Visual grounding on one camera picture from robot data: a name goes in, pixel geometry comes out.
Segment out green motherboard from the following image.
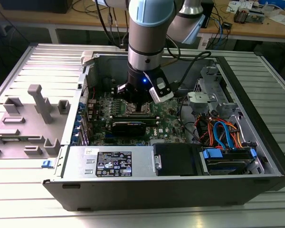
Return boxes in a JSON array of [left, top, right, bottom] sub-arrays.
[[85, 90, 193, 147]]

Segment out black graphics card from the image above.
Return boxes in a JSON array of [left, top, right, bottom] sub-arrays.
[[111, 121, 147, 137]]

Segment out grey electronic board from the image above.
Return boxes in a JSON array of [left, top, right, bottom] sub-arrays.
[[248, 8, 268, 24]]

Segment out black computer box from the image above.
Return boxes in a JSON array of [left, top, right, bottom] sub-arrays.
[[0, 0, 73, 14]]

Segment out copper fin heat sink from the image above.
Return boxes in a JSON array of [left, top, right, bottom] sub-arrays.
[[234, 6, 249, 24]]

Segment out blue flat wire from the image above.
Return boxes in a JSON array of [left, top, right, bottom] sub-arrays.
[[213, 120, 236, 150]]

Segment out white paper sheet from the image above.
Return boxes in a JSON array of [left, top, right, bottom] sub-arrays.
[[268, 13, 285, 26]]

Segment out metal socket cover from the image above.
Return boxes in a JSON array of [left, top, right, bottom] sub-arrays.
[[126, 102, 154, 114]]

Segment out silver bay latch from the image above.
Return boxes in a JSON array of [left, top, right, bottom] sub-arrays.
[[152, 154, 162, 170]]

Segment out white printed card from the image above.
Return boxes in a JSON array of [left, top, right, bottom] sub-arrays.
[[227, 0, 240, 13]]

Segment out grey parts rack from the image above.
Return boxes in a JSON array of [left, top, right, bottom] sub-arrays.
[[0, 84, 71, 160]]

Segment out black label sticker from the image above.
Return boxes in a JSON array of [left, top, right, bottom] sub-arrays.
[[96, 151, 133, 178]]

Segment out black PC case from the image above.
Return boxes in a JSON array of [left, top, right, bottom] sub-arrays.
[[42, 51, 285, 212]]

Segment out silver CPU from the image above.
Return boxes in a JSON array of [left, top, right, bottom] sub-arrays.
[[131, 103, 148, 112]]

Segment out hard disk in blue carrier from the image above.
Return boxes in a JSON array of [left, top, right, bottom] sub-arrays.
[[199, 146, 258, 176]]

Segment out black tower box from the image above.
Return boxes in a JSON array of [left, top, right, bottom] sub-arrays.
[[201, 0, 215, 29]]

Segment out thick black camera cable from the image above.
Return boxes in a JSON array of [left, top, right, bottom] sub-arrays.
[[166, 50, 212, 92]]

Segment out CPU socket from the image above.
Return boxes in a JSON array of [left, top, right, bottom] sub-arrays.
[[124, 102, 155, 115]]

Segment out silver metal drive cage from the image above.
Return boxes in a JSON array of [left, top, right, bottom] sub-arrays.
[[193, 66, 240, 119]]

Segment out green RAM stick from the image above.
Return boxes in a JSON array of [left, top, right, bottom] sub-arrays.
[[113, 118, 157, 126]]

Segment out blue network cable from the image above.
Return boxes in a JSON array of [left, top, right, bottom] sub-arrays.
[[213, 18, 226, 47]]

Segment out red orange wire bundle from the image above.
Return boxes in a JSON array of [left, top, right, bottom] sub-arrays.
[[195, 113, 217, 146]]

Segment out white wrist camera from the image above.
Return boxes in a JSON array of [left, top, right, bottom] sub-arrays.
[[148, 76, 175, 104]]

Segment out silver power supply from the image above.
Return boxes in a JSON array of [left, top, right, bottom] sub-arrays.
[[61, 145, 155, 179]]

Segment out wooden desk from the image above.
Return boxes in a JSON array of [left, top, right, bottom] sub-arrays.
[[0, 0, 285, 45]]

